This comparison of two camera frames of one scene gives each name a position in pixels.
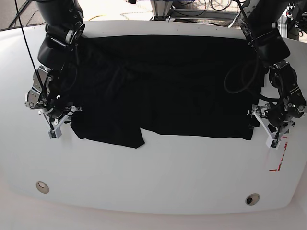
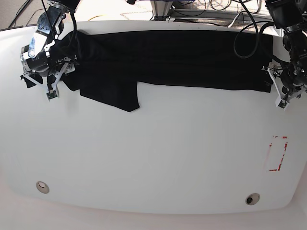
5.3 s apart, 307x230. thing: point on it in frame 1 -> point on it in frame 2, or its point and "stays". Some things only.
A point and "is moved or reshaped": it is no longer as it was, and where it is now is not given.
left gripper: x=57 y=116 -> x=51 y=82
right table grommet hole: x=252 y=199 stays
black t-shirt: x=118 y=87 is moved or reshaped
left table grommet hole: x=42 y=187 stays
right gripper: x=274 y=121 -> x=284 y=94
